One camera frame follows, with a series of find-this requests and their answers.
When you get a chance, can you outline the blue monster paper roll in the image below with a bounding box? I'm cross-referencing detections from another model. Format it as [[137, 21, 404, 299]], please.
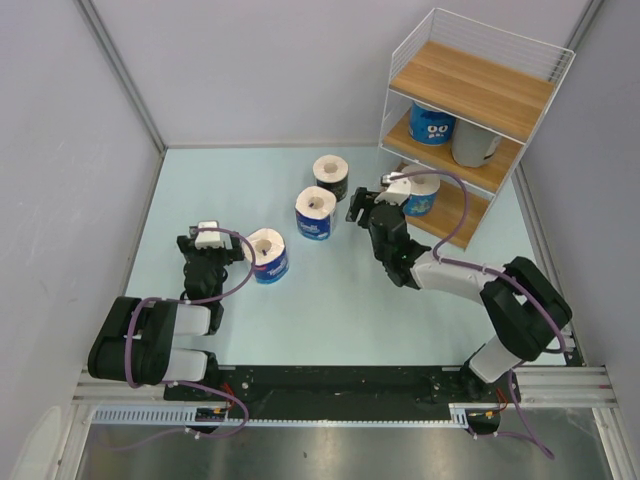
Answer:
[[409, 102, 456, 146]]

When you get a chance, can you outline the grey paper roll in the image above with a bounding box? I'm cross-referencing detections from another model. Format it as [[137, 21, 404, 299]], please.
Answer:
[[451, 119, 502, 168]]

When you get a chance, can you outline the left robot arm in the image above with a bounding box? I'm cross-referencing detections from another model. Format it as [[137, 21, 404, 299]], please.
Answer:
[[87, 222, 254, 401]]

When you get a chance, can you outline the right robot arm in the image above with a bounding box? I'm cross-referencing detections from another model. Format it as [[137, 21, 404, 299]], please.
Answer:
[[346, 187, 573, 401]]

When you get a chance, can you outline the black wrapped paper roll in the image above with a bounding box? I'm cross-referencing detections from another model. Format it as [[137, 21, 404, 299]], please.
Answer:
[[312, 155, 349, 202]]

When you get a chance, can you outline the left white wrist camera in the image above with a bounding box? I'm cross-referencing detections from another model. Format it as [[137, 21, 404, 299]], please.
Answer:
[[194, 221, 225, 250]]

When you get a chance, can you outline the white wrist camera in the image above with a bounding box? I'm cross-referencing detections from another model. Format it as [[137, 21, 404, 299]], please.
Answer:
[[194, 221, 225, 250], [380, 172, 411, 206]]

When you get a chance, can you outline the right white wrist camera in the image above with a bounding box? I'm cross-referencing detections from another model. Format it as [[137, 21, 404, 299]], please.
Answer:
[[380, 172, 411, 206]]

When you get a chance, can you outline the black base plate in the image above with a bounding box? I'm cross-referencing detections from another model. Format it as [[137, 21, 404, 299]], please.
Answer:
[[164, 366, 520, 425]]

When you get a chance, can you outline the white wire wooden shelf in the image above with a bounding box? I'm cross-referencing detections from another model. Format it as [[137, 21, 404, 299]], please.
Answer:
[[378, 8, 575, 249]]

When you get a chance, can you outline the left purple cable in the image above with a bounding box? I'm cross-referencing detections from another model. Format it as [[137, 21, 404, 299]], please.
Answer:
[[99, 227, 259, 451]]

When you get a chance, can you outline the purple cable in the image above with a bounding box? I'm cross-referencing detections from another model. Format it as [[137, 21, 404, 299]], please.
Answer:
[[99, 227, 259, 451], [387, 169, 576, 461]]

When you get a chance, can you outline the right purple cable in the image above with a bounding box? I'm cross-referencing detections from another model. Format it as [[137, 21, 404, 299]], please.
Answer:
[[387, 169, 576, 461]]

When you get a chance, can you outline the white slotted cable duct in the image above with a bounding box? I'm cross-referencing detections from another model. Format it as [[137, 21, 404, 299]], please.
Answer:
[[92, 403, 471, 427]]

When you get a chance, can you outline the aluminium rail frame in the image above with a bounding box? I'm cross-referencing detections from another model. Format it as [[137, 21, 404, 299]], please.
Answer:
[[72, 366, 618, 408]]

